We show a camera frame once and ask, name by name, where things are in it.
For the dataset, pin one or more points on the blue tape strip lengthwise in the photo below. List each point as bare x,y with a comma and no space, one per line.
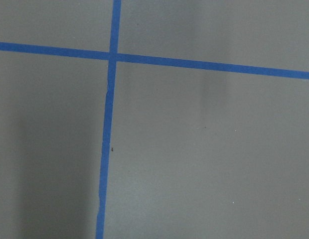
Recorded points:
108,113

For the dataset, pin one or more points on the blue tape strip crosswise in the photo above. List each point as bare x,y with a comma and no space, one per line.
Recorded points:
140,59

